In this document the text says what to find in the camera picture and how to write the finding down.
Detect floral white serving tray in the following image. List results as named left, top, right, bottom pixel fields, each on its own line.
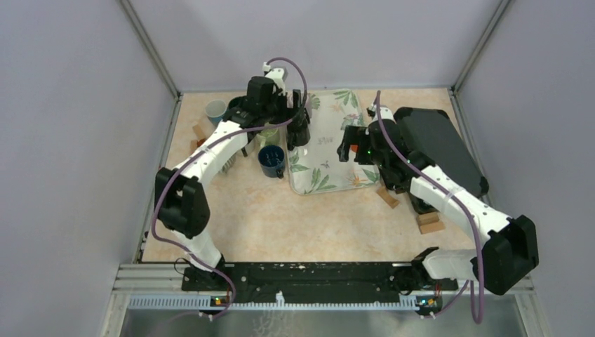
left=288, top=88, right=380, bottom=195

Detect black octagonal mug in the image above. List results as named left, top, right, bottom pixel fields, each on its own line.
left=286, top=112, right=310, bottom=151

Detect black poker chip case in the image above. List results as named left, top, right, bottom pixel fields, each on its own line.
left=394, top=107, right=489, bottom=197

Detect light blue dotted mug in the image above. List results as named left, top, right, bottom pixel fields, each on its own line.
left=205, top=100, right=227, bottom=127

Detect lilac mug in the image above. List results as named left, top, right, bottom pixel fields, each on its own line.
left=288, top=90, right=312, bottom=118

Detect tan wooden block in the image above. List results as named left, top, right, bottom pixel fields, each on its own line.
left=192, top=124, right=207, bottom=141

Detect light green mug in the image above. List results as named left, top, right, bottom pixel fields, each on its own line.
left=256, top=128, right=281, bottom=147

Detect navy blue mug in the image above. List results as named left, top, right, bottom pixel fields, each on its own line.
left=258, top=145, right=286, bottom=179

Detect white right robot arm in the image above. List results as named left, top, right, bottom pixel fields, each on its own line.
left=337, top=119, right=540, bottom=295

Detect light wooden block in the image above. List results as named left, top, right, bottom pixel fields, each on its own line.
left=376, top=186, right=400, bottom=209

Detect grey striped mug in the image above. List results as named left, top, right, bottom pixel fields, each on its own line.
left=220, top=155, right=236, bottom=174

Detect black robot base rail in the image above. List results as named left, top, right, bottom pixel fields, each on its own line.
left=181, top=262, right=458, bottom=304

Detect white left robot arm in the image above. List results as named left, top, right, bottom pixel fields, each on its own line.
left=152, top=74, right=309, bottom=290

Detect stacked wooden blocks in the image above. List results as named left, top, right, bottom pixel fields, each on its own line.
left=416, top=212, right=446, bottom=234

